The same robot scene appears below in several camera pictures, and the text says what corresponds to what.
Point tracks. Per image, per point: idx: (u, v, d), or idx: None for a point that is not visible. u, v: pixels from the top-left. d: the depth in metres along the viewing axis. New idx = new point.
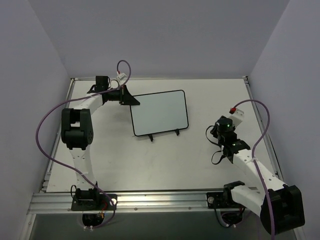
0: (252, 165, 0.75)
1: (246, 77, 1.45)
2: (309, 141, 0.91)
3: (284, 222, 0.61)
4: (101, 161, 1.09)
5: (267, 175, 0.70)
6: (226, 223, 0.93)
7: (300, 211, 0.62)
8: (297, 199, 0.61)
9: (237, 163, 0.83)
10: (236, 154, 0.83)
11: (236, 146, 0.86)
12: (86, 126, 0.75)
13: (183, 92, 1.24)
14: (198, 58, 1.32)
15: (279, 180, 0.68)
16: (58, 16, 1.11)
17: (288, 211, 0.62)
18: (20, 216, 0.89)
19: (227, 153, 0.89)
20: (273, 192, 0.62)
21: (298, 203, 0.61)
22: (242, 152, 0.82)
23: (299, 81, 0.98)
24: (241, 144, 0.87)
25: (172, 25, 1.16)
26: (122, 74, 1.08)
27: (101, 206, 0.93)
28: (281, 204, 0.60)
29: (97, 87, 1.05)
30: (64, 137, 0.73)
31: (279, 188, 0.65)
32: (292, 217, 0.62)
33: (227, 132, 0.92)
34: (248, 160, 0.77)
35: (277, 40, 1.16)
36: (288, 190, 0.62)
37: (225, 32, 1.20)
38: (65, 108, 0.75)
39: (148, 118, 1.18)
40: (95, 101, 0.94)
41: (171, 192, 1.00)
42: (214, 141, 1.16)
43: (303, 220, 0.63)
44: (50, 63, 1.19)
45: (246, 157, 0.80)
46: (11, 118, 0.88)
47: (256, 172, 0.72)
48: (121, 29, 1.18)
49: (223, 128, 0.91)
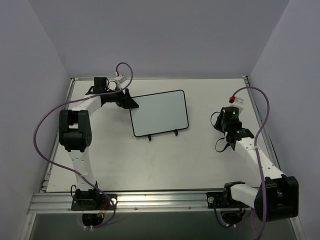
0: (253, 152, 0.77)
1: (246, 77, 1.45)
2: (309, 140, 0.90)
3: (277, 210, 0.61)
4: (101, 162, 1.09)
5: (267, 164, 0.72)
6: (226, 223, 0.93)
7: (295, 201, 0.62)
8: (293, 188, 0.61)
9: (240, 150, 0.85)
10: (239, 140, 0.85)
11: (241, 133, 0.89)
12: (85, 127, 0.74)
13: (182, 92, 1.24)
14: (198, 58, 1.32)
15: (278, 169, 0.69)
16: (57, 17, 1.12)
17: (282, 201, 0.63)
18: (20, 216, 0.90)
19: (230, 139, 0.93)
20: (270, 180, 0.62)
21: (293, 193, 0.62)
22: (245, 140, 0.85)
23: (299, 80, 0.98)
24: (246, 131, 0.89)
25: (172, 26, 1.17)
26: (122, 77, 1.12)
27: (101, 205, 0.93)
28: (276, 191, 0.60)
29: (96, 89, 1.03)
30: (62, 139, 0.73)
31: (277, 177, 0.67)
32: (286, 207, 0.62)
33: (232, 119, 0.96)
34: (249, 148, 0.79)
35: (277, 39, 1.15)
36: (286, 180, 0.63)
37: (225, 32, 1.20)
38: (63, 109, 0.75)
39: (148, 118, 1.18)
40: (93, 102, 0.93)
41: (170, 192, 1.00)
42: (216, 143, 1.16)
43: (296, 212, 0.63)
44: (50, 63, 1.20)
45: (248, 144, 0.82)
46: (11, 117, 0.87)
47: (256, 160, 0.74)
48: (121, 29, 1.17)
49: (229, 115, 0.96)
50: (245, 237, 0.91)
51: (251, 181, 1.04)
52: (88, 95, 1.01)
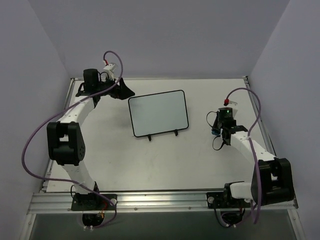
0: (247, 141, 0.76)
1: (246, 77, 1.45)
2: (310, 140, 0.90)
3: (272, 192, 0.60)
4: (100, 161, 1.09)
5: (260, 149, 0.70)
6: (226, 223, 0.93)
7: (290, 184, 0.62)
8: (286, 169, 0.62)
9: (234, 143, 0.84)
10: (233, 134, 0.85)
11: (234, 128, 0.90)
12: (76, 141, 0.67)
13: (182, 92, 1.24)
14: (198, 58, 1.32)
15: (271, 153, 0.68)
16: (57, 17, 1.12)
17: (277, 184, 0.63)
18: (20, 216, 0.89)
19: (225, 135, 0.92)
20: (263, 161, 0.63)
21: (287, 175, 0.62)
22: (239, 133, 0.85)
23: (300, 80, 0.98)
24: (239, 127, 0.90)
25: (172, 26, 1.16)
26: (112, 66, 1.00)
27: (101, 206, 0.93)
28: (269, 172, 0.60)
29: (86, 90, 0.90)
30: (52, 155, 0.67)
31: (269, 159, 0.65)
32: (281, 189, 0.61)
33: (226, 117, 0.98)
34: (243, 139, 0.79)
35: (278, 39, 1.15)
36: (278, 161, 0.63)
37: (225, 32, 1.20)
38: (51, 122, 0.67)
39: (147, 118, 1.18)
40: (86, 107, 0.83)
41: (171, 192, 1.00)
42: (213, 140, 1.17)
43: (293, 196, 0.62)
44: (50, 63, 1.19)
45: (242, 136, 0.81)
46: (10, 117, 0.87)
47: (249, 147, 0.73)
48: (121, 29, 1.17)
49: (223, 113, 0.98)
50: (245, 238, 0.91)
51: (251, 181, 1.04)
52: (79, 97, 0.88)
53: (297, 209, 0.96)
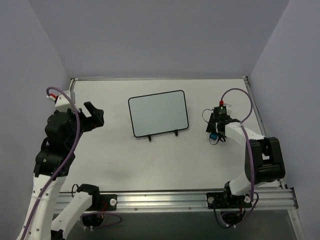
0: (239, 128, 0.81)
1: (246, 77, 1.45)
2: (310, 140, 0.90)
3: (264, 167, 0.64)
4: (100, 161, 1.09)
5: (250, 134, 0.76)
6: (226, 223, 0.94)
7: (280, 160, 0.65)
8: (275, 147, 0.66)
9: (228, 132, 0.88)
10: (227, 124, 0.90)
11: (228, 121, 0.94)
12: None
13: (182, 92, 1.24)
14: (198, 58, 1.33)
15: (261, 135, 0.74)
16: (57, 18, 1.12)
17: (269, 162, 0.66)
18: (20, 216, 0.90)
19: (220, 128, 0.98)
20: (254, 140, 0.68)
21: (276, 152, 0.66)
22: (232, 123, 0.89)
23: (300, 80, 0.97)
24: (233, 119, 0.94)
25: (172, 26, 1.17)
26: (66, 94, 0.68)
27: (101, 206, 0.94)
28: (259, 148, 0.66)
29: (49, 155, 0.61)
30: None
31: (260, 138, 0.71)
32: (273, 165, 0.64)
33: (221, 113, 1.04)
34: (236, 126, 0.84)
35: (278, 39, 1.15)
36: (268, 140, 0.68)
37: (224, 33, 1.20)
38: None
39: (148, 118, 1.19)
40: (51, 195, 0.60)
41: (170, 192, 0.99)
42: (209, 136, 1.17)
43: (284, 172, 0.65)
44: (50, 64, 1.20)
45: (234, 124, 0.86)
46: (10, 117, 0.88)
47: (241, 132, 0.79)
48: (121, 29, 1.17)
49: (217, 109, 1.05)
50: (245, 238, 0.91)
51: None
52: (41, 175, 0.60)
53: (297, 209, 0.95)
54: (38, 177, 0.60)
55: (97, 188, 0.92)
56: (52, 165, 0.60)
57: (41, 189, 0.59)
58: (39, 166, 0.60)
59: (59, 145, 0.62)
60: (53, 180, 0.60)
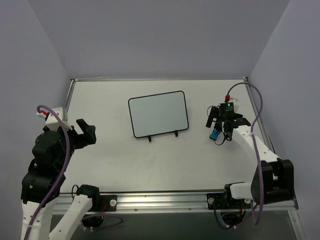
0: (249, 138, 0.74)
1: (246, 78, 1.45)
2: (310, 141, 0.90)
3: (273, 193, 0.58)
4: (100, 162, 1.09)
5: (262, 149, 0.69)
6: (226, 224, 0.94)
7: (290, 186, 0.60)
8: (289, 173, 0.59)
9: (236, 138, 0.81)
10: (236, 129, 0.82)
11: (237, 122, 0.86)
12: None
13: (183, 93, 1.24)
14: (198, 59, 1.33)
15: (274, 153, 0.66)
16: (57, 18, 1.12)
17: (278, 185, 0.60)
18: (20, 217, 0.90)
19: (227, 127, 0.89)
20: (266, 164, 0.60)
21: (289, 177, 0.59)
22: (242, 128, 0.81)
23: (300, 81, 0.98)
24: (242, 120, 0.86)
25: (172, 27, 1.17)
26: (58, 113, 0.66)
27: (101, 207, 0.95)
28: (271, 175, 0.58)
29: (36, 179, 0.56)
30: None
31: (272, 159, 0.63)
32: (282, 191, 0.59)
33: (227, 111, 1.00)
34: (246, 135, 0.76)
35: (278, 40, 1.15)
36: (281, 163, 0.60)
37: (224, 33, 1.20)
38: None
39: (148, 119, 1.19)
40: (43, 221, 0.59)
41: (170, 193, 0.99)
42: (209, 137, 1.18)
43: (292, 197, 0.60)
44: (50, 65, 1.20)
45: (244, 131, 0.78)
46: (10, 118, 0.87)
47: (252, 145, 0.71)
48: (121, 30, 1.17)
49: (224, 107, 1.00)
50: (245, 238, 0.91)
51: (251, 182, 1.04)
52: (30, 201, 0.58)
53: (297, 210, 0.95)
54: (25, 203, 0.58)
55: (98, 189, 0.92)
56: (39, 191, 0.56)
57: (31, 217, 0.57)
58: (26, 192, 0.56)
59: (47, 167, 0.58)
60: (42, 207, 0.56)
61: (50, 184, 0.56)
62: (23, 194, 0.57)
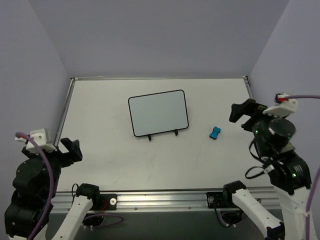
0: (301, 218, 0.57)
1: (246, 77, 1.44)
2: (310, 140, 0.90)
3: None
4: (100, 161, 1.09)
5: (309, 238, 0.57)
6: (226, 223, 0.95)
7: None
8: None
9: (282, 195, 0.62)
10: (290, 193, 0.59)
11: (298, 176, 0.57)
12: None
13: (182, 92, 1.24)
14: (198, 58, 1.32)
15: None
16: (57, 17, 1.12)
17: None
18: None
19: (278, 178, 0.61)
20: None
21: None
22: (299, 193, 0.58)
23: (300, 80, 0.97)
24: (303, 169, 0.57)
25: (172, 25, 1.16)
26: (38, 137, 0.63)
27: (101, 206, 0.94)
28: None
29: (20, 211, 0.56)
30: None
31: None
32: None
33: (282, 145, 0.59)
34: (298, 212, 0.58)
35: (278, 39, 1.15)
36: None
37: (224, 32, 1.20)
38: None
39: (147, 118, 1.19)
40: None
41: (170, 192, 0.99)
42: (209, 136, 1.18)
43: None
44: (50, 63, 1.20)
45: (298, 204, 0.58)
46: (10, 117, 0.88)
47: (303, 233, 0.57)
48: (121, 29, 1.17)
49: (278, 139, 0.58)
50: None
51: (251, 181, 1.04)
52: (16, 235, 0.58)
53: None
54: (13, 237, 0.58)
55: (98, 188, 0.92)
56: (24, 223, 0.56)
57: None
58: (11, 224, 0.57)
59: (32, 198, 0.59)
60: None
61: (33, 215, 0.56)
62: (8, 227, 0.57)
